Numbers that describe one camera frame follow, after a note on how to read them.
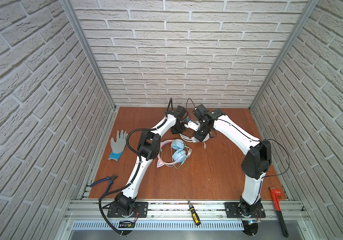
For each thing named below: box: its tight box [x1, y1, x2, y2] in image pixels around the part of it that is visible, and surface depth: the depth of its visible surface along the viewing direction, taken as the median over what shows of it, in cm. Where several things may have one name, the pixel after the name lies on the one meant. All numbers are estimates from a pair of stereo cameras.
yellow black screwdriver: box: [187, 200, 201, 226], surface depth 72 cm
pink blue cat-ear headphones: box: [157, 139, 192, 168], surface depth 90 cm
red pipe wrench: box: [269, 187, 289, 238], surface depth 77 cm
